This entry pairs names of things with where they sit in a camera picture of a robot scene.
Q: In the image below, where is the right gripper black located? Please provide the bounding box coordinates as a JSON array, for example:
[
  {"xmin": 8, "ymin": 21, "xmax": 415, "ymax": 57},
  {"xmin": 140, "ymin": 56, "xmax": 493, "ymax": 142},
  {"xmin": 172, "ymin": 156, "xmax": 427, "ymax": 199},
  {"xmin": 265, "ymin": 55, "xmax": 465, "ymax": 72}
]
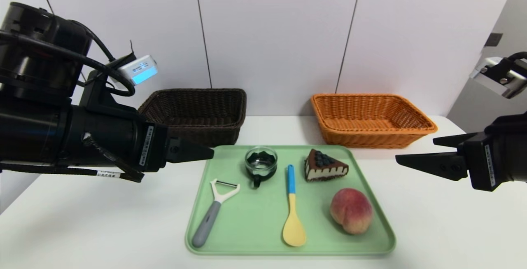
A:
[{"xmin": 395, "ymin": 112, "xmax": 527, "ymax": 192}]

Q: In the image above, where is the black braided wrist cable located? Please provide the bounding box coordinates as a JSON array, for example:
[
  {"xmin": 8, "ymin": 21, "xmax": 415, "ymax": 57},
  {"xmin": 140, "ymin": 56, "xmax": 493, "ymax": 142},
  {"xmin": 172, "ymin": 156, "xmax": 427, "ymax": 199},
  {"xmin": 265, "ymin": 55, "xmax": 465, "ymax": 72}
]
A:
[{"xmin": 82, "ymin": 133, "xmax": 145, "ymax": 183}]

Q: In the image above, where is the light green plastic tray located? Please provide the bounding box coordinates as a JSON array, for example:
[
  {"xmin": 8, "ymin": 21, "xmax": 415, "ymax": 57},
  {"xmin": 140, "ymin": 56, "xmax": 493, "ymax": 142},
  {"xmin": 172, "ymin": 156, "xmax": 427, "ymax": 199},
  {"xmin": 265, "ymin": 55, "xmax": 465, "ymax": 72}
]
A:
[{"xmin": 185, "ymin": 145, "xmax": 396, "ymax": 256}]

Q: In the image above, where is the chocolate blueberry cake slice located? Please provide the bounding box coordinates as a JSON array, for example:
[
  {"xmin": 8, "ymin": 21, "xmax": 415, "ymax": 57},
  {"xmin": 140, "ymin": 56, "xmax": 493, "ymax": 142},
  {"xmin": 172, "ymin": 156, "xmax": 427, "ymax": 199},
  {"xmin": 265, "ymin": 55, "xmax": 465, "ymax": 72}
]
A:
[{"xmin": 304, "ymin": 149, "xmax": 350, "ymax": 182}]

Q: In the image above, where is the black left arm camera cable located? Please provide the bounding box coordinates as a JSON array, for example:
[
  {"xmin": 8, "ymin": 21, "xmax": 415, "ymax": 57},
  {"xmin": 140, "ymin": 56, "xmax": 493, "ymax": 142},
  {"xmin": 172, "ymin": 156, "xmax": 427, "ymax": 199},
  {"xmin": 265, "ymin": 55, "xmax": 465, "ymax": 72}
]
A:
[{"xmin": 0, "ymin": 20, "xmax": 136, "ymax": 96}]

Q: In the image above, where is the glass cup with black holder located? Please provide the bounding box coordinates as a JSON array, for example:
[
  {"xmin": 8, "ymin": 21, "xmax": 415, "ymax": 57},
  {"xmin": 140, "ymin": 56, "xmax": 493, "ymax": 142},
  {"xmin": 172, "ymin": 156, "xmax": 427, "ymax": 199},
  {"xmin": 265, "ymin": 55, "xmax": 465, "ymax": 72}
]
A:
[{"xmin": 245, "ymin": 146, "xmax": 278, "ymax": 189}]

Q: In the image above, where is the pink yellow peach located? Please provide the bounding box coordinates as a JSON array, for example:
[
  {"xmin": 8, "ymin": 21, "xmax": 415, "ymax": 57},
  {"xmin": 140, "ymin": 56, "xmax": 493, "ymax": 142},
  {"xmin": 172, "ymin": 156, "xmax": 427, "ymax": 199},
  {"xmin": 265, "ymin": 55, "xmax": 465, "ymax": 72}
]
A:
[{"xmin": 330, "ymin": 188, "xmax": 374, "ymax": 235}]

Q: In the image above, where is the yellow spoon with blue handle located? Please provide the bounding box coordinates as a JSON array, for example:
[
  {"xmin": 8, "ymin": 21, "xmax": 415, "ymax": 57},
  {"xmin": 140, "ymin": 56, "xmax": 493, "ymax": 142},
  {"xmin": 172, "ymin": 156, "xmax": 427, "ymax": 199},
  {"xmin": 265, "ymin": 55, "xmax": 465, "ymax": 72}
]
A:
[{"xmin": 282, "ymin": 164, "xmax": 307, "ymax": 248}]

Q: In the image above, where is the dark brown wicker basket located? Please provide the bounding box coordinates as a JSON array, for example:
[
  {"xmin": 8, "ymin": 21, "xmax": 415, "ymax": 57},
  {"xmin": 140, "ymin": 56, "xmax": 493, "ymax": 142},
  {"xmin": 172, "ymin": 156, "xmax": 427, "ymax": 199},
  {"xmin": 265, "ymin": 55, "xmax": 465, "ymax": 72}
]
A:
[{"xmin": 138, "ymin": 88, "xmax": 247, "ymax": 147}]

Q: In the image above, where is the white peeler with grey handle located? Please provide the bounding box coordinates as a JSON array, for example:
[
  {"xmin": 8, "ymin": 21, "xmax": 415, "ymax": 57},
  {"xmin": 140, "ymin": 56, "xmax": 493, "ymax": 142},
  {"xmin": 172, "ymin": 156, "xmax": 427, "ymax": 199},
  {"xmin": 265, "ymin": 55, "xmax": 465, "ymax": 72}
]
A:
[{"xmin": 191, "ymin": 179, "xmax": 240, "ymax": 248}]

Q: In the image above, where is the thin cable with white label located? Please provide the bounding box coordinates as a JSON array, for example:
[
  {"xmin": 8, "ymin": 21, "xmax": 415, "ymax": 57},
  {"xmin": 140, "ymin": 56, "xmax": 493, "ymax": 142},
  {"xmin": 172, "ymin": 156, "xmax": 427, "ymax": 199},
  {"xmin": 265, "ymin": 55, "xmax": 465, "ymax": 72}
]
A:
[{"xmin": 0, "ymin": 163, "xmax": 124, "ymax": 179}]

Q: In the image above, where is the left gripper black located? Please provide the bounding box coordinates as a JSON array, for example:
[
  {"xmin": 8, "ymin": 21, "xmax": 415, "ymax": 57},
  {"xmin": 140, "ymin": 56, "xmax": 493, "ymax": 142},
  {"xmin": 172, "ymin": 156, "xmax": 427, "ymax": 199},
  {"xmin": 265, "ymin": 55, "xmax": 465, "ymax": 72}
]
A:
[{"xmin": 75, "ymin": 105, "xmax": 215, "ymax": 173}]

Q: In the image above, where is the orange wicker basket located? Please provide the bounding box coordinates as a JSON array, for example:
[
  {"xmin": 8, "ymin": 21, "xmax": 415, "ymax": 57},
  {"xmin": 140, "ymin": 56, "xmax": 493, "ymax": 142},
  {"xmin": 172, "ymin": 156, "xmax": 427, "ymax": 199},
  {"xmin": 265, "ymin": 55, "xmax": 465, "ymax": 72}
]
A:
[{"xmin": 311, "ymin": 93, "xmax": 438, "ymax": 149}]

